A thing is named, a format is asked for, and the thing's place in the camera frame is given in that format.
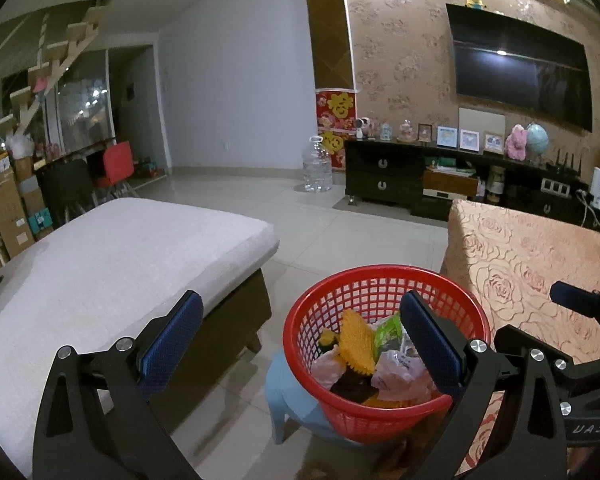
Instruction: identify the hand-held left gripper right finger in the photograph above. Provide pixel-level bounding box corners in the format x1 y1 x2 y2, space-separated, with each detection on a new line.
399 290 568 480

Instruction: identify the black antenna router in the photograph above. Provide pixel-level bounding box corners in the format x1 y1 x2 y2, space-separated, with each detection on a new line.
545 150 583 176

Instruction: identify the red plastic mesh basket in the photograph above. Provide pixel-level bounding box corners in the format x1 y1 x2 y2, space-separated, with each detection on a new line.
282 265 492 443

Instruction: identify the black chair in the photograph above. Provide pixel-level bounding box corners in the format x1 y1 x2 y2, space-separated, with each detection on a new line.
35 159 98 223

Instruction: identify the stack of cardboard boxes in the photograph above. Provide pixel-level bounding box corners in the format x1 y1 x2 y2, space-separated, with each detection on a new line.
0 149 53 261

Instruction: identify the red festive poster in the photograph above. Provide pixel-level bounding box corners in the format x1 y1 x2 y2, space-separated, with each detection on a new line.
315 87 358 168

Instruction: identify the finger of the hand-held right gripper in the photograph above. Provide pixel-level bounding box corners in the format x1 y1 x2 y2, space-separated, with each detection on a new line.
494 325 600 401
550 281 600 318

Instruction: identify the wooden drawer box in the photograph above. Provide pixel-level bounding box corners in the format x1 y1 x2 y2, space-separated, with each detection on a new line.
422 169 478 198

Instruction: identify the large yellow foam net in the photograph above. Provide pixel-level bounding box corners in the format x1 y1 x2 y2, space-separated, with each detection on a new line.
340 310 376 376

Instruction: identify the white panel board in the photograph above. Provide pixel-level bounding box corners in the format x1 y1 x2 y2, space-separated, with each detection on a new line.
458 107 507 143

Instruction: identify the white tissue paper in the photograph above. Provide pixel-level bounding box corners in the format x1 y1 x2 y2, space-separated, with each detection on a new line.
370 349 433 397

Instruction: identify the white cable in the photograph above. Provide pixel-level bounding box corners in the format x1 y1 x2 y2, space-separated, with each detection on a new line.
577 189 600 228

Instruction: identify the light blue globe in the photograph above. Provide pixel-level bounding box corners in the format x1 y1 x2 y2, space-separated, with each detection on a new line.
525 121 551 161

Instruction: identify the black wall television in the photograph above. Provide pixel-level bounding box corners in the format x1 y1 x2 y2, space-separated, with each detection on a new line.
446 2 593 133

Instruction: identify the green box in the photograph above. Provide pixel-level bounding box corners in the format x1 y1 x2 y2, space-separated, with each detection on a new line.
437 157 473 173

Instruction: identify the clear water jug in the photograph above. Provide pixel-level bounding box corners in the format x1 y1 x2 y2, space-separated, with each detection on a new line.
302 135 333 193

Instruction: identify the black plastic bag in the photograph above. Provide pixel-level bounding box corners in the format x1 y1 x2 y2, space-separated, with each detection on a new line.
330 370 371 401

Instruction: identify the wooden staircase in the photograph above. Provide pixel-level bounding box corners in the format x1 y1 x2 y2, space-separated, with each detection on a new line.
0 0 113 136

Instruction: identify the green wrapper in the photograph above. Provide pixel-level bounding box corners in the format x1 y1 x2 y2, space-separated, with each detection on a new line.
372 312 406 361

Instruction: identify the small yellow foam net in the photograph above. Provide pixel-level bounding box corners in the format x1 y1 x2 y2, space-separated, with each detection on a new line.
362 392 406 408

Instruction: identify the black TV cabinet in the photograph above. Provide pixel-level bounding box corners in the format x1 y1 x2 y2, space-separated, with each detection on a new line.
344 139 600 248

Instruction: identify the light blue plastic stool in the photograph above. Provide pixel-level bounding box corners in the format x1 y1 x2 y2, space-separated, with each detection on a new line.
265 347 361 445

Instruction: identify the white power strip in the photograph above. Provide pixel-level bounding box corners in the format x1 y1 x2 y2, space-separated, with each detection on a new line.
541 177 576 194

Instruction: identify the pink plush toy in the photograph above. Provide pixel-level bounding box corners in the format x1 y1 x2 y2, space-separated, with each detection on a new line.
505 124 530 161

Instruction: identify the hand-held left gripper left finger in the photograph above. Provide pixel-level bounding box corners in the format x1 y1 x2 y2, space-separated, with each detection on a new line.
31 290 204 480

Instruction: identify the red chair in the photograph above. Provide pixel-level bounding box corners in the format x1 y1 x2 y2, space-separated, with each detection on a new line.
102 141 141 198

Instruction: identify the white cushioned ottoman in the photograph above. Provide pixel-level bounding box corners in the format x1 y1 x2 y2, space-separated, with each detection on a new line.
0 197 281 478

